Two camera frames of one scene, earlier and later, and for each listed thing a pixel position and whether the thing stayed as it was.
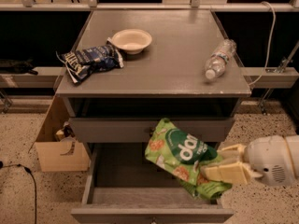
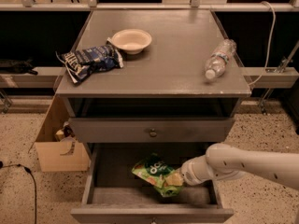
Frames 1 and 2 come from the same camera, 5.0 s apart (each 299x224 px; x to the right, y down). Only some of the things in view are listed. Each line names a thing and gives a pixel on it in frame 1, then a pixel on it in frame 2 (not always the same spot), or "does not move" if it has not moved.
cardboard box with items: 59,149 does not move
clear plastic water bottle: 216,64 does not move
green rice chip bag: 182,155 → 153,171
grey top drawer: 138,130 does not move
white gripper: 268,160 → 189,171
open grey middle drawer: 123,185 does not move
